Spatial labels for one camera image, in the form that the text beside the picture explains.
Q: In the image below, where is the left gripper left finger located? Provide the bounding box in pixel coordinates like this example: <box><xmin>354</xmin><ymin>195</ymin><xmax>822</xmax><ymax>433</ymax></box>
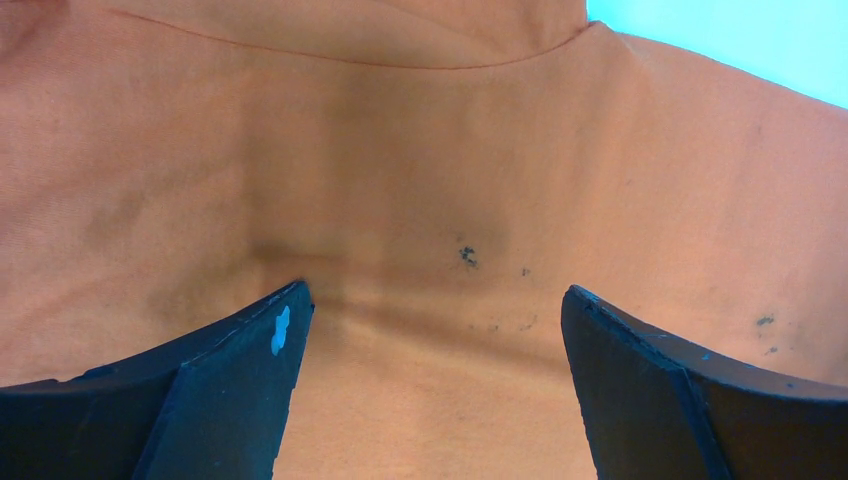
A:
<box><xmin>1</xmin><ymin>280</ymin><xmax>314</xmax><ymax>479</ymax></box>

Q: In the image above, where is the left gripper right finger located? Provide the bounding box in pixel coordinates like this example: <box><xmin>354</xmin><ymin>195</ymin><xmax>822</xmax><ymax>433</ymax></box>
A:
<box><xmin>561</xmin><ymin>285</ymin><xmax>847</xmax><ymax>479</ymax></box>

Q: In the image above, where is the orange t-shirt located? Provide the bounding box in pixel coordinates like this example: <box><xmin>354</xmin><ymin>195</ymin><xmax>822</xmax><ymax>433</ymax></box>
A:
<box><xmin>1</xmin><ymin>1</ymin><xmax>847</xmax><ymax>479</ymax></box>

